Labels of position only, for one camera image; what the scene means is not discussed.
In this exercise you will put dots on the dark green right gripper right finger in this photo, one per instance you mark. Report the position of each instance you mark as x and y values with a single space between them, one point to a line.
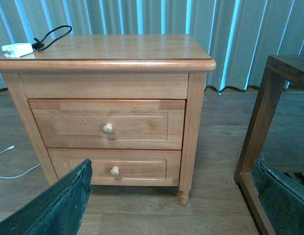
281 197

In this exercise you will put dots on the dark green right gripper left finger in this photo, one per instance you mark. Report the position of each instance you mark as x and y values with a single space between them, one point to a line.
56 211

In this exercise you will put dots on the wooden drawer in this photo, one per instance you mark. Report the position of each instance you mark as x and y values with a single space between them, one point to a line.
109 123
121 167

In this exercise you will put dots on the white charger with black cable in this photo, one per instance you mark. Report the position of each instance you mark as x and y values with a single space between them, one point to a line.
21 49

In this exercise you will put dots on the light wooden nightstand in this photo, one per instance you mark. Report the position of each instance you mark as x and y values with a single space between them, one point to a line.
119 67

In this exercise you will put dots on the dark brown wooden table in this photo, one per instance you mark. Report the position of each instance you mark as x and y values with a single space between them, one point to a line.
278 70

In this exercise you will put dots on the pale green curtain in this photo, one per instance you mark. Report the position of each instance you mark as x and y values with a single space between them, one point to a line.
238 34

